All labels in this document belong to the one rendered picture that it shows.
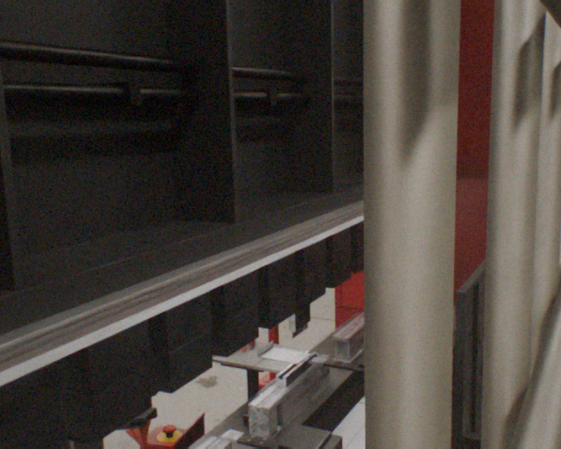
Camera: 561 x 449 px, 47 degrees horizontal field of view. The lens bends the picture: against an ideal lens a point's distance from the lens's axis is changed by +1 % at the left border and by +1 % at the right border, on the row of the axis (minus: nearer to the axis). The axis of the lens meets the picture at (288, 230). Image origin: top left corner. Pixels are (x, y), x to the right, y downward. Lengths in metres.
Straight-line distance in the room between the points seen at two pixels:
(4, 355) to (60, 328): 0.07
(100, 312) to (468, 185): 1.88
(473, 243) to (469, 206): 0.14
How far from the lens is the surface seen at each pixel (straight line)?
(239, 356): 1.93
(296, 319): 1.80
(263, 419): 1.70
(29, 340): 0.72
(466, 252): 2.53
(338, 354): 2.19
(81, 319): 0.77
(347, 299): 2.72
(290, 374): 1.80
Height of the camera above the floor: 1.69
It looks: 10 degrees down
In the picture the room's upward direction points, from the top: 1 degrees counter-clockwise
